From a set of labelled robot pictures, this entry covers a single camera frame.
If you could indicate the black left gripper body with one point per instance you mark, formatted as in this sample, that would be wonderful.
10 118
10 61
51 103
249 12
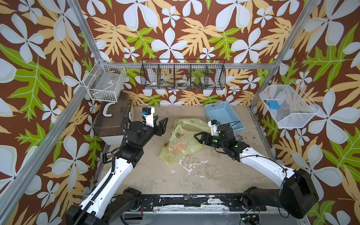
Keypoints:
153 131

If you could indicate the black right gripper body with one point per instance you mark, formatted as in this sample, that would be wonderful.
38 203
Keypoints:
214 141

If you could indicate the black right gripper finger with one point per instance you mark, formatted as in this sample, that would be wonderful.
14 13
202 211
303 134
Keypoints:
199 135
200 140

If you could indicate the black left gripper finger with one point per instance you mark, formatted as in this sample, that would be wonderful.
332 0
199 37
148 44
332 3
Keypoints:
163 123
161 131

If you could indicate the green avocado-print plastic bag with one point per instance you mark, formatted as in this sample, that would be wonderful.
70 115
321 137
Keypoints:
183 131

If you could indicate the wrinkled orange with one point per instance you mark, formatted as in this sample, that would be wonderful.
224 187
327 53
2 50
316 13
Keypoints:
183 147
175 148

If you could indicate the wrinkled orange back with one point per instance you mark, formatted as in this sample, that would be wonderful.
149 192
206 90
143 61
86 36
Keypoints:
175 148

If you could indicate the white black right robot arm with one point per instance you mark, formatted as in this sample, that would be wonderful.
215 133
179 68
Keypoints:
296 193

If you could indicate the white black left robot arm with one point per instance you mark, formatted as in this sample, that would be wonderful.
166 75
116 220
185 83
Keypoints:
98 208

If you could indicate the light blue perforated plastic basket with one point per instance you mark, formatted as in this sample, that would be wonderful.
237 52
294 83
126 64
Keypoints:
224 113

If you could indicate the brown lidded storage box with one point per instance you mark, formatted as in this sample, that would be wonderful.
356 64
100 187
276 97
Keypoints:
109 123

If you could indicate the black tray with orange parts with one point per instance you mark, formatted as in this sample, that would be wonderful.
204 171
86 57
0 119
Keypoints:
108 157

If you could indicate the blue small object in basket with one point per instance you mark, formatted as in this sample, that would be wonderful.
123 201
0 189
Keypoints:
272 104

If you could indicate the white mesh basket right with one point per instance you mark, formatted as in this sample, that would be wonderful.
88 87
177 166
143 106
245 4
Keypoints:
297 109

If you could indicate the small black electronics board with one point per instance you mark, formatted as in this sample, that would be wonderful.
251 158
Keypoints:
250 219

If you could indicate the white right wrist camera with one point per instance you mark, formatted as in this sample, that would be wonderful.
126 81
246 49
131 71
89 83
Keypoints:
213 124

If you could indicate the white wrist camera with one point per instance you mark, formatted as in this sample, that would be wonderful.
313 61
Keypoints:
148 116
213 124

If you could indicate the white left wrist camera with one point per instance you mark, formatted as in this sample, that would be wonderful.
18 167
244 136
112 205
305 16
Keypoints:
148 116

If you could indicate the black wire basket centre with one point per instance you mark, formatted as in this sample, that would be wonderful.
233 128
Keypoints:
182 74

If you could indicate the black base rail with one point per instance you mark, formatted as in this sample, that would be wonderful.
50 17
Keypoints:
229 202

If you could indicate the white wire basket left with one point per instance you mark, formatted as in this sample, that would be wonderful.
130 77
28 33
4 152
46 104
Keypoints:
105 82

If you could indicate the aluminium frame post left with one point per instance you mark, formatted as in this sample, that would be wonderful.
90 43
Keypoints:
85 29

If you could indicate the aluminium frame post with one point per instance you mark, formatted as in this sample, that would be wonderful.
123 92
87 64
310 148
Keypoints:
295 31
85 29

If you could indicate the aluminium frame post right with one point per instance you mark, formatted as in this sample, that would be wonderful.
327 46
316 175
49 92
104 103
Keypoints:
295 31

